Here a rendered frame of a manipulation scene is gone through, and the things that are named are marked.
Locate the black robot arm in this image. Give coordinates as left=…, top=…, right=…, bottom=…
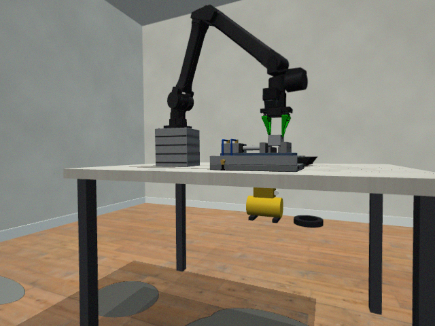
left=164, top=5, right=308, bottom=128

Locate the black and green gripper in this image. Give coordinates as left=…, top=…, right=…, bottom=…
left=260, top=107, right=293, bottom=137

